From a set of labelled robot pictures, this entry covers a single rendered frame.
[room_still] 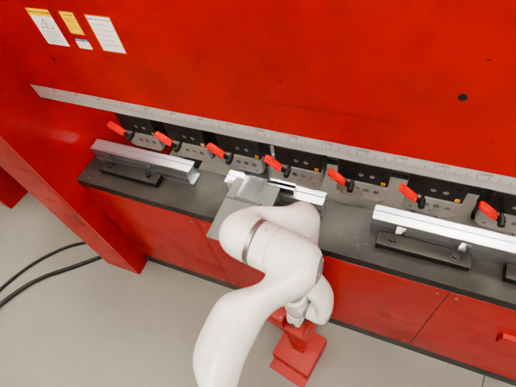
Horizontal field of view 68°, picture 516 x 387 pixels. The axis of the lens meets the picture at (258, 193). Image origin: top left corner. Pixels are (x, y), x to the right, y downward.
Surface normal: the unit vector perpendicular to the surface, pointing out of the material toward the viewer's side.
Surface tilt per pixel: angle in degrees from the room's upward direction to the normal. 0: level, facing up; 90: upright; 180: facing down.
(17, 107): 90
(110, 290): 0
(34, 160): 90
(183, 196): 0
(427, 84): 90
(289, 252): 8
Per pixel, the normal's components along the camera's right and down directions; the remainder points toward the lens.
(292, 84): -0.36, 0.80
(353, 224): -0.14, -0.56
